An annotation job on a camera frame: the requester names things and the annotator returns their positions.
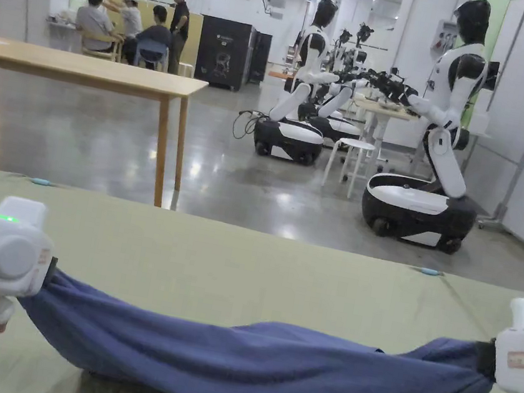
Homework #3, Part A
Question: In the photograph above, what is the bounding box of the dark blue garment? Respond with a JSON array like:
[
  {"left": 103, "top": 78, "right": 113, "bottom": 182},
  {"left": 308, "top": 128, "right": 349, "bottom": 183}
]
[{"left": 1, "top": 261, "right": 503, "bottom": 393}]

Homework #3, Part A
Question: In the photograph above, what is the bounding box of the long wooden table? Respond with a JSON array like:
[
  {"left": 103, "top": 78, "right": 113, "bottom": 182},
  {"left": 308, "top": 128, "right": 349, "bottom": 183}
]
[{"left": 0, "top": 36, "right": 211, "bottom": 212}]

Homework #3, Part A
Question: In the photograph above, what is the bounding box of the wooden chair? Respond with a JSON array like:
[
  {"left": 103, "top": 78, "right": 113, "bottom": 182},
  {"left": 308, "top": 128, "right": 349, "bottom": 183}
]
[{"left": 79, "top": 29, "right": 124, "bottom": 64}]

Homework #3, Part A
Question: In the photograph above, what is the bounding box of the white and black humanoid robot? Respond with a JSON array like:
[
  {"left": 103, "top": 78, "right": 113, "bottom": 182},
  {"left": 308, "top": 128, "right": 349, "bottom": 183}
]
[
  {"left": 248, "top": 0, "right": 351, "bottom": 169},
  {"left": 355, "top": 0, "right": 516, "bottom": 258},
  {"left": 302, "top": 14, "right": 382, "bottom": 148}
]

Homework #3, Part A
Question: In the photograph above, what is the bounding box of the bed with pale green sheet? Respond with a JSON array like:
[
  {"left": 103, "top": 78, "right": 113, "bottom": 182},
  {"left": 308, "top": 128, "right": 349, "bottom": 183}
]
[{"left": 0, "top": 169, "right": 524, "bottom": 393}]

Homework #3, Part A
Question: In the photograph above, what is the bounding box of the pale blue chair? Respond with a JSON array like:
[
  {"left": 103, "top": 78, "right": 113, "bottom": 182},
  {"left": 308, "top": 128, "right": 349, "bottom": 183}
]
[{"left": 132, "top": 39, "right": 171, "bottom": 74}]

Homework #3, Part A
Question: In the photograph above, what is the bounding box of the white round stool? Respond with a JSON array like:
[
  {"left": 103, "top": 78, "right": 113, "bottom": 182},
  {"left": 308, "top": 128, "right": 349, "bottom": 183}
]
[{"left": 319, "top": 134, "right": 378, "bottom": 204}]

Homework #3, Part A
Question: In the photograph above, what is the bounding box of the white desk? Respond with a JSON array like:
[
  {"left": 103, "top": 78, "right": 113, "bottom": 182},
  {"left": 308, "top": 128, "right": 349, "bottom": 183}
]
[{"left": 342, "top": 95, "right": 435, "bottom": 185}]

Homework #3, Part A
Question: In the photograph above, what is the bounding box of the large black cabinet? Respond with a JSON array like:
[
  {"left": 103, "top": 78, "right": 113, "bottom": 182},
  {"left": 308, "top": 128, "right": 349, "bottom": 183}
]
[{"left": 191, "top": 14, "right": 259, "bottom": 95}]

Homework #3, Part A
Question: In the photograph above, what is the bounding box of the small black cabinet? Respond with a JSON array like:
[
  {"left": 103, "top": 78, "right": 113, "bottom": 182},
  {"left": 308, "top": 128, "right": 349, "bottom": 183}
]
[{"left": 246, "top": 31, "right": 274, "bottom": 87}]

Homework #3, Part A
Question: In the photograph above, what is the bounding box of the black floor cable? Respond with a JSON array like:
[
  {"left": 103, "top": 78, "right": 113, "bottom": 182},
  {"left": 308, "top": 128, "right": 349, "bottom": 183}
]
[{"left": 230, "top": 107, "right": 264, "bottom": 144}]

